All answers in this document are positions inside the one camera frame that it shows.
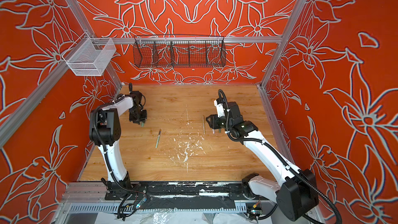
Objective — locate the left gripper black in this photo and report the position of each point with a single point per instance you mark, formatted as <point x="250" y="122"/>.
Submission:
<point x="142" y="118"/>

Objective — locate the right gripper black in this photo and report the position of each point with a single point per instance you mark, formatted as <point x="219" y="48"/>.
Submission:
<point x="213" y="120"/>

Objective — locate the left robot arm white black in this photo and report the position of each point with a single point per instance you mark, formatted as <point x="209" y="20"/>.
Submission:
<point x="105" y="133"/>

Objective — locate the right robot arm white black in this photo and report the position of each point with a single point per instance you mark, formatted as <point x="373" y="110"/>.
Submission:
<point x="295" y="191"/>

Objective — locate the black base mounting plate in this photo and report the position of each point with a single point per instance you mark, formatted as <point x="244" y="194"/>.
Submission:
<point x="233" y="190"/>

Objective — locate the clear plastic bin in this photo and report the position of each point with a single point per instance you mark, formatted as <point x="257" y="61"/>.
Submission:
<point x="90" y="56"/>

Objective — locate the black wire basket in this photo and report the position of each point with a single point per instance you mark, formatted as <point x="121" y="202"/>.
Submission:
<point x="182" y="51"/>

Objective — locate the grey cable duct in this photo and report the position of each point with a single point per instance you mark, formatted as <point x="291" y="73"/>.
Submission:
<point x="111" y="208"/>

